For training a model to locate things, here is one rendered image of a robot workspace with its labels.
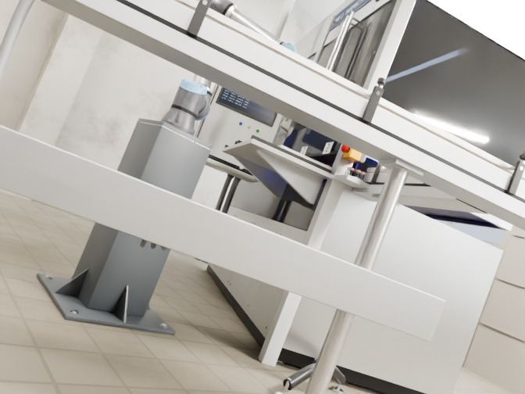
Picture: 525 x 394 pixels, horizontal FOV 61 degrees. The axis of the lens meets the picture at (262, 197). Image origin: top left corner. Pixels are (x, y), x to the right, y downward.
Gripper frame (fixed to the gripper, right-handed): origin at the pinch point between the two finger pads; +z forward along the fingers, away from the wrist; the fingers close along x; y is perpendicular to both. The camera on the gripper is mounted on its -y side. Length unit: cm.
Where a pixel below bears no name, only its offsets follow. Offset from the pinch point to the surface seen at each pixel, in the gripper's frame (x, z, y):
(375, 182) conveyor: 29.6, 9.0, -33.8
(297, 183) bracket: 2.1, 18.8, -11.7
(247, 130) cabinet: -89, -11, 2
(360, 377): 5, 93, -76
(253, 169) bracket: -48, 15, -2
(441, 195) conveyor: 73, 13, -34
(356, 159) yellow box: 21.2, 1.5, -26.1
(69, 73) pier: -231, -18, 142
